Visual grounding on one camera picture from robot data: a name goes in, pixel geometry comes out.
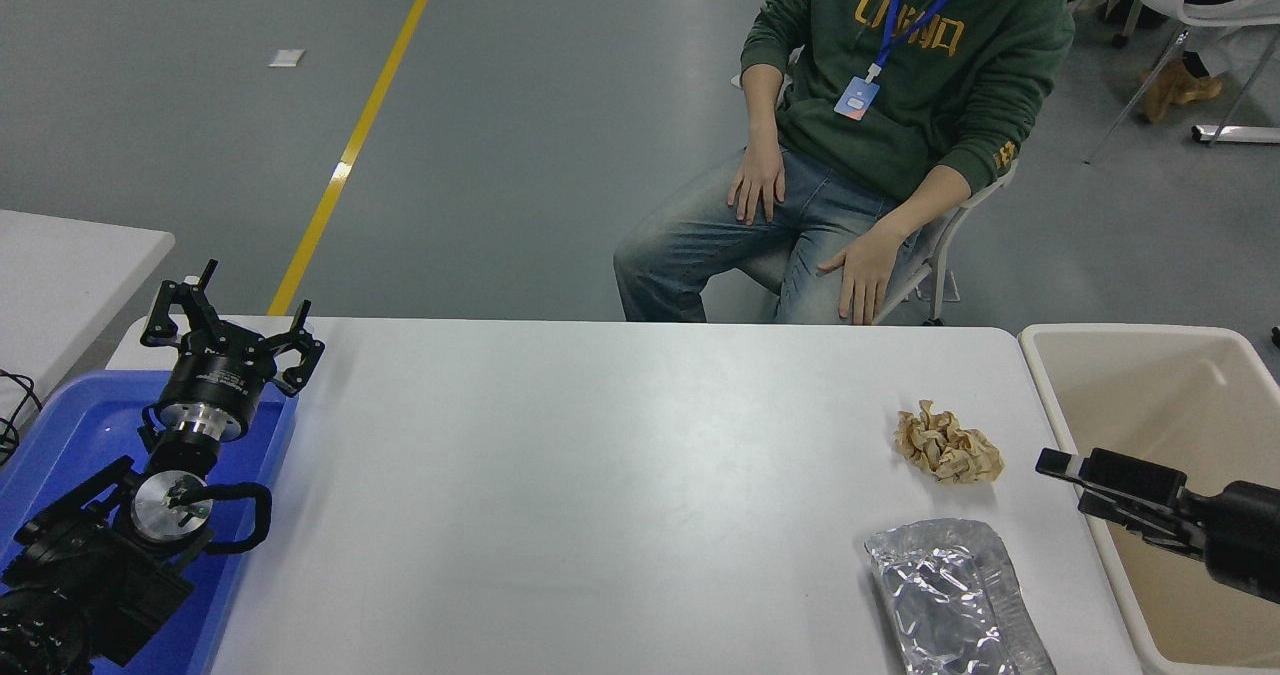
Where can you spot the seated person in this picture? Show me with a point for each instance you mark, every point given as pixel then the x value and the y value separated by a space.
pixel 900 55

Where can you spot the person's left forearm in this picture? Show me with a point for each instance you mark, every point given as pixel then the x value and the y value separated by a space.
pixel 930 200

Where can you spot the person's right forearm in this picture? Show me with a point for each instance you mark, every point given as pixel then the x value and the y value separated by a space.
pixel 765 105

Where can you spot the white and grey chair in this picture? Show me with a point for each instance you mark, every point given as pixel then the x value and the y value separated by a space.
pixel 762 273

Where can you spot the large pale plastic bin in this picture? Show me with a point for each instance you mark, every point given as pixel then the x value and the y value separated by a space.
pixel 1150 395

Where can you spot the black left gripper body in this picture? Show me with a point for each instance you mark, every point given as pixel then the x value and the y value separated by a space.
pixel 215 380

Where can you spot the white paper scrap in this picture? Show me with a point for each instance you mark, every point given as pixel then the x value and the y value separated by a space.
pixel 286 56

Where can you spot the person's left hand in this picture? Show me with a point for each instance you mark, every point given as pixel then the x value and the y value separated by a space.
pixel 868 270

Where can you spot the person's right hand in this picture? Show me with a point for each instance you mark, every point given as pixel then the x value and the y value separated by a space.
pixel 760 183

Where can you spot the tan boot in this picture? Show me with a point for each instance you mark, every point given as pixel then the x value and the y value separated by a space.
pixel 1165 90

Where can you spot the white side table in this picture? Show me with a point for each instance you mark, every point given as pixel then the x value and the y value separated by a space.
pixel 60 275

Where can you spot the blue plastic tray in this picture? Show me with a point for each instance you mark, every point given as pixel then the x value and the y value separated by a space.
pixel 70 425

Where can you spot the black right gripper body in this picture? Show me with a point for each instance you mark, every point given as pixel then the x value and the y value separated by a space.
pixel 1245 540

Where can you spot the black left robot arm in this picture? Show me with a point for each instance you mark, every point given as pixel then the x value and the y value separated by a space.
pixel 90 575

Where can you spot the tan paper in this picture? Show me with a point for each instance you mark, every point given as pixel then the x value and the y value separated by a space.
pixel 945 445

